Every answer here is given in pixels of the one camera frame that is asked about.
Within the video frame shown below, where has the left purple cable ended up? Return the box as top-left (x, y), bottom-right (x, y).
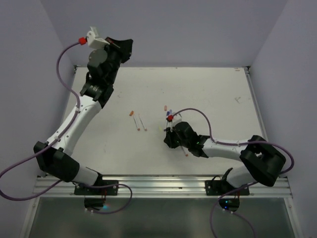
top-left (0, 37), bottom-right (133, 215)

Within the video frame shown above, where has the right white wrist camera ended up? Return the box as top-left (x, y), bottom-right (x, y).
top-left (166, 114), bottom-right (182, 128)

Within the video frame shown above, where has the peach marker pen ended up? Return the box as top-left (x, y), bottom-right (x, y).
top-left (138, 114), bottom-right (148, 131)

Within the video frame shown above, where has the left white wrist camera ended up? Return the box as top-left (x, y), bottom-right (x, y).
top-left (86, 26), bottom-right (109, 50)

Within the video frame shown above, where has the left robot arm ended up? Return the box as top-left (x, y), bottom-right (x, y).
top-left (34, 37), bottom-right (133, 195)

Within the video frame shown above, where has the dark orange marker pen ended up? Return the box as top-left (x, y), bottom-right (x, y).
top-left (180, 146), bottom-right (189, 157)

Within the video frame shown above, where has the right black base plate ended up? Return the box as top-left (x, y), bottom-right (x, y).
top-left (205, 176), bottom-right (235, 196)

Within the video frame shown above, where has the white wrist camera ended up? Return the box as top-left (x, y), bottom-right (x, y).
top-left (166, 114), bottom-right (182, 128)
top-left (86, 26), bottom-right (109, 50)

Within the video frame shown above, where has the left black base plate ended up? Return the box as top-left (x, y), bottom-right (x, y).
top-left (74, 180), bottom-right (118, 196)

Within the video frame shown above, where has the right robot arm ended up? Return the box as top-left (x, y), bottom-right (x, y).
top-left (164, 121), bottom-right (286, 195)

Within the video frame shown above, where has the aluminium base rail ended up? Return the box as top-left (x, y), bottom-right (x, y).
top-left (33, 175), bottom-right (292, 198)

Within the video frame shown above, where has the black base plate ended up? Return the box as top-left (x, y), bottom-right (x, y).
top-left (74, 180), bottom-right (118, 196)
top-left (205, 176), bottom-right (235, 196)

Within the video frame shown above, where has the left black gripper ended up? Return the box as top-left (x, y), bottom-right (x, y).
top-left (102, 38), bottom-right (134, 85)

